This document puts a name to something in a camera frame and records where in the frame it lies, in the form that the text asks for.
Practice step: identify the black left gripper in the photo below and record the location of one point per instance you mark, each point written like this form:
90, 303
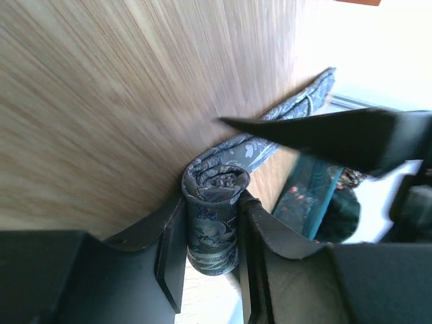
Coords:
373, 141

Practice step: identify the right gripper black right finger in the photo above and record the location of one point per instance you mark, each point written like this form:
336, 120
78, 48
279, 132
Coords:
287, 278

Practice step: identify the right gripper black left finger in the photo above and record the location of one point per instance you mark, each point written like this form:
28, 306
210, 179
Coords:
70, 276

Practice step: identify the grey floral tie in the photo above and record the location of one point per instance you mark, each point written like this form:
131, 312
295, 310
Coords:
212, 185

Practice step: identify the teal plastic bin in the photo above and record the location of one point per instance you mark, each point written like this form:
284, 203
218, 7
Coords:
306, 195

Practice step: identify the dark green tie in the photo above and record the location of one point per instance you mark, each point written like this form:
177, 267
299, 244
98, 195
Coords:
341, 218

